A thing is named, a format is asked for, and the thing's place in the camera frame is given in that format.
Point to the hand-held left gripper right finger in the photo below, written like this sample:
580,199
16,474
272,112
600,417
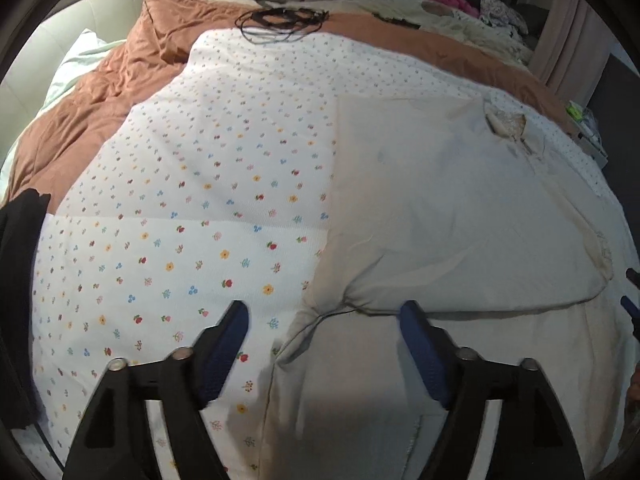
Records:
425,355

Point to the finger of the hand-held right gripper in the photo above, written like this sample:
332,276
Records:
631,307
634,276

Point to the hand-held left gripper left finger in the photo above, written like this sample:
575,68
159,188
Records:
225,345

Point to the large beige garment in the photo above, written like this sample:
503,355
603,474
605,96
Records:
425,210

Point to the cream nightstand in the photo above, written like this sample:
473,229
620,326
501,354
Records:
595,145

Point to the white floral blanket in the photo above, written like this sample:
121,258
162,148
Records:
200,185

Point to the green packet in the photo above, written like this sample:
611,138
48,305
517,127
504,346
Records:
575,110

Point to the black cloth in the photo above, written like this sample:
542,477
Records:
20,285

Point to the orange-brown duvet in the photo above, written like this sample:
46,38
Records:
100,110

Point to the white floral cloth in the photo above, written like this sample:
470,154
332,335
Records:
500,10

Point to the beige printed blanket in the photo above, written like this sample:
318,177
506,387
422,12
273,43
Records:
440,25

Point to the light green pillow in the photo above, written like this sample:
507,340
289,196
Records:
80,60

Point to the beige upholstered headboard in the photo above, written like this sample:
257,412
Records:
65,25

